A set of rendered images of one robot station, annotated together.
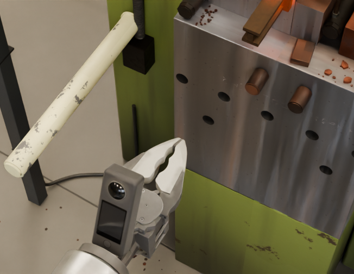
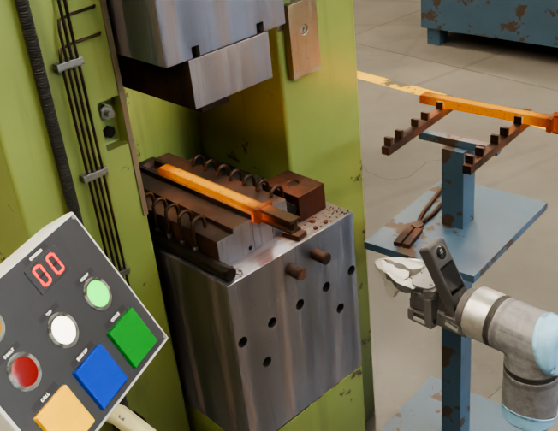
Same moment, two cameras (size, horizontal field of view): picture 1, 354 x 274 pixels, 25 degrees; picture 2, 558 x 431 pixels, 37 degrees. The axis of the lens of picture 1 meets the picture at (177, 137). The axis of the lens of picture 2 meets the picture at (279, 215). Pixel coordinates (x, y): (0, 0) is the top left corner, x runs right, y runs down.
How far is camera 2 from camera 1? 1.30 m
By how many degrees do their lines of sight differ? 55
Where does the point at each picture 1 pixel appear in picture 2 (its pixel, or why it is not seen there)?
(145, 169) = (401, 273)
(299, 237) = (343, 398)
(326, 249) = (359, 386)
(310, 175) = (334, 325)
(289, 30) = (272, 234)
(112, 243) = (461, 290)
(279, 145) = (312, 323)
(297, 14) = not seen: hidden behind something
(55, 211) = not seen: outside the picture
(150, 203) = not seen: hidden behind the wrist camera
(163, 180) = (413, 266)
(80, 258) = (477, 296)
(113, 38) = (135, 420)
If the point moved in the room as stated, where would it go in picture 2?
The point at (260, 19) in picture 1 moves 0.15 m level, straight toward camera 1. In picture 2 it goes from (286, 215) to (355, 225)
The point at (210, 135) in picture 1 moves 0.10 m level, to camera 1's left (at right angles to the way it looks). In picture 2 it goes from (271, 375) to (258, 406)
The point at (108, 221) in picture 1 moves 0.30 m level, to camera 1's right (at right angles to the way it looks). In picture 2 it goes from (451, 279) to (467, 195)
